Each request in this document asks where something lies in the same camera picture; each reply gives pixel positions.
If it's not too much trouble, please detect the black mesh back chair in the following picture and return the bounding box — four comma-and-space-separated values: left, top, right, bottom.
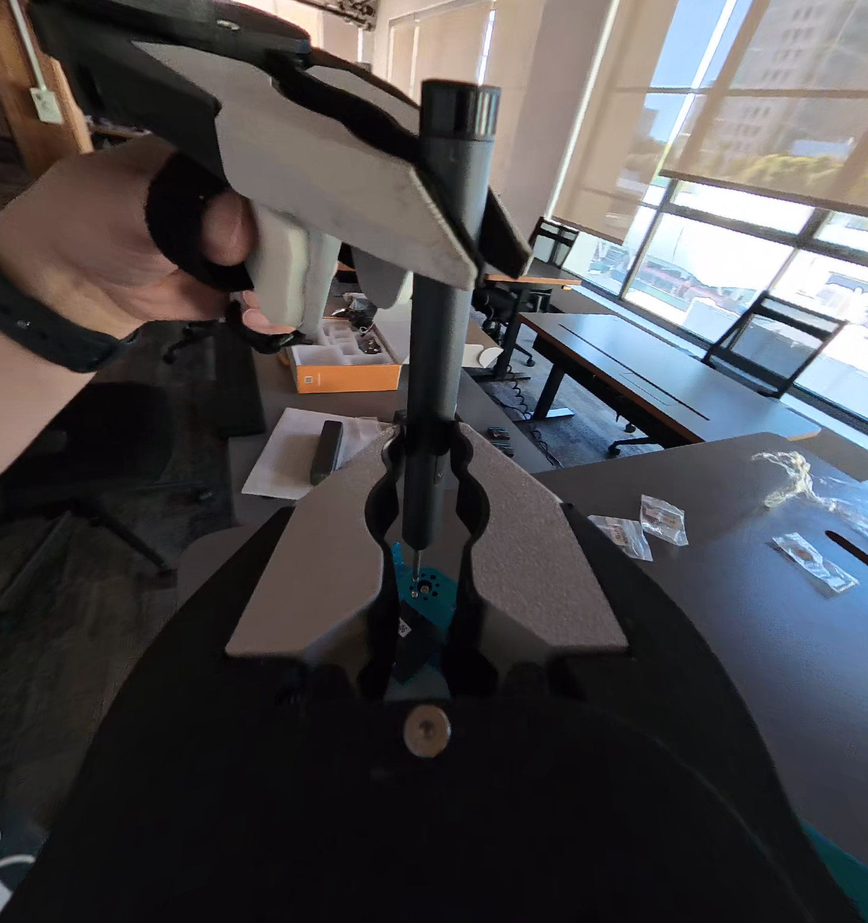
531, 216, 581, 264
701, 292, 847, 399

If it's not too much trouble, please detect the dark grey electric screwdriver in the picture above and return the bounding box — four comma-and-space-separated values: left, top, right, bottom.
399, 78, 503, 586

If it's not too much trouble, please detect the dark desk wooden edge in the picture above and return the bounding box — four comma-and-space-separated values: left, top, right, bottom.
477, 260, 583, 376
517, 312, 820, 455

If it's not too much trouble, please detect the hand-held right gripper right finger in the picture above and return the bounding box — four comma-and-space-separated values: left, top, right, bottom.
445, 422, 630, 697

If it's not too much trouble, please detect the black coiled cable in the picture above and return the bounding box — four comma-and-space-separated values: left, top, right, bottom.
505, 378, 559, 470

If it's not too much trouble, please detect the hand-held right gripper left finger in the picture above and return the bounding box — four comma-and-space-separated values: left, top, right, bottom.
225, 424, 409, 697

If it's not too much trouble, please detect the orange white cardboard box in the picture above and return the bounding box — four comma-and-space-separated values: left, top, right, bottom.
288, 292, 503, 395

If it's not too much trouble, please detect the black wristband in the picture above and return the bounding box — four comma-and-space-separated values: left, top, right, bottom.
0, 224, 143, 374

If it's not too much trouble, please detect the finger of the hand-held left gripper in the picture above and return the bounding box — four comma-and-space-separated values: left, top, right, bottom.
308, 63, 534, 281
133, 42, 480, 308

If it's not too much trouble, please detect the crumpled clear plastic wrap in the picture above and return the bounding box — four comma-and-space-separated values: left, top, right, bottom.
751, 450, 868, 556

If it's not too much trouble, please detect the black rectangular case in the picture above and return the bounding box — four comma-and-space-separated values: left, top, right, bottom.
309, 420, 346, 486

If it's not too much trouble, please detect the small clear screw bag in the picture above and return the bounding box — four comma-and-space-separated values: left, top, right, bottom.
771, 532, 859, 598
639, 495, 689, 548
587, 514, 654, 562

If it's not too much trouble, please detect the beige roller blind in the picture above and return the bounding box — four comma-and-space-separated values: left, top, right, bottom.
661, 0, 868, 213
553, 0, 666, 242

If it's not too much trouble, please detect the large window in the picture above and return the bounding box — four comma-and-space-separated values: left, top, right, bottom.
621, 0, 868, 434

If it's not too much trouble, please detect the person's left hand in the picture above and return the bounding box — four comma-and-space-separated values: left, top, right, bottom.
0, 136, 298, 340

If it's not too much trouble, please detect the wooden pillar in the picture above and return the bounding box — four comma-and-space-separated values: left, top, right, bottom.
0, 0, 94, 174

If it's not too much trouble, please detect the blue toy robot arm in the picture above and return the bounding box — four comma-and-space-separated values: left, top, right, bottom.
391, 544, 455, 686

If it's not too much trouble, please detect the grey desk orange edge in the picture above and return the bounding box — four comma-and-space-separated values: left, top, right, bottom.
228, 288, 550, 527

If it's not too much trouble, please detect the white cable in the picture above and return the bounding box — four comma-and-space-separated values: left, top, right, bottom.
0, 825, 38, 877

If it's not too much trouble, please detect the white paper sheet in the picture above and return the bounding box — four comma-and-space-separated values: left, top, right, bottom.
243, 407, 395, 502

